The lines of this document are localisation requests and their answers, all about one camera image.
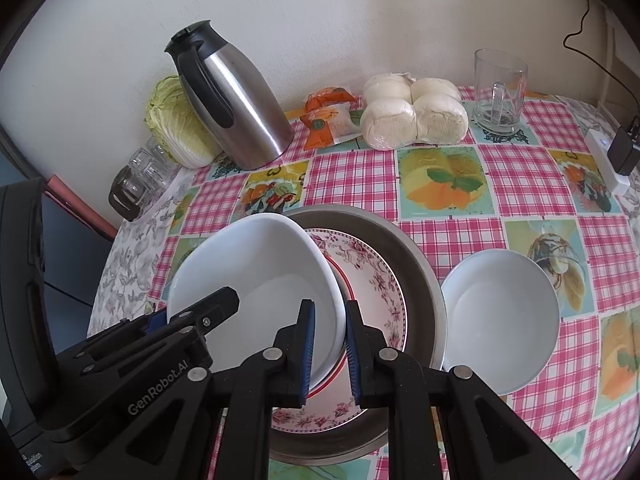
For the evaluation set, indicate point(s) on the stainless steel basin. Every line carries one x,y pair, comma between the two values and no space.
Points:
415,280

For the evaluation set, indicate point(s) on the orange white snack packet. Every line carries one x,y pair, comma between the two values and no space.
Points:
330,127

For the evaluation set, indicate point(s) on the clear drinking glass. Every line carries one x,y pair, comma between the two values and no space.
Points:
160,157
145,175

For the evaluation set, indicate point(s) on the pink checked fruit tablecloth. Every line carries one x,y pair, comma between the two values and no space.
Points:
350,180

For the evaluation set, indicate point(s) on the blue cabinet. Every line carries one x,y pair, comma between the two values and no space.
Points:
70,260

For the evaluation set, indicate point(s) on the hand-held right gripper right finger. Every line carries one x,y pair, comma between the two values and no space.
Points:
353,355

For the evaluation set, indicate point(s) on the clear glass mug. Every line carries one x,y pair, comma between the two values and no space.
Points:
492,110

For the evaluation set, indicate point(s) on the stainless steel thermos jug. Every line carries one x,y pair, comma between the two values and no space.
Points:
240,100

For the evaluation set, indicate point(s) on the brown tinted glass cup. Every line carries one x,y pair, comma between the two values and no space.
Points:
125,195

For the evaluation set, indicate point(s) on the white ceramic bowl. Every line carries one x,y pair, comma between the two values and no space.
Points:
500,310
250,270

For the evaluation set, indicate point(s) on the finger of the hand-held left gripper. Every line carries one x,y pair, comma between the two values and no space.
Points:
210,310
155,321

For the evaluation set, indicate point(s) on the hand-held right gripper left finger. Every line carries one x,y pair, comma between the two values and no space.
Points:
307,355

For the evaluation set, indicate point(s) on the clear plastic bun bag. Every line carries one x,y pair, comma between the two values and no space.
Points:
415,110

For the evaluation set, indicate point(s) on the white steamed bun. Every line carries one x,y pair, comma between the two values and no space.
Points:
387,87
387,125
442,120
435,89

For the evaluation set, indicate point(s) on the pink floral plate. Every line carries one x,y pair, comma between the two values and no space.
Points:
370,280

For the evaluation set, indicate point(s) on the black charger adapter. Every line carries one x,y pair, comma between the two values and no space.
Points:
622,152

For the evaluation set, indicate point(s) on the white power strip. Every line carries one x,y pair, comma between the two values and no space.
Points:
600,155

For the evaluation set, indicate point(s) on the napa cabbage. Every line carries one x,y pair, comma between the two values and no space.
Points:
175,125

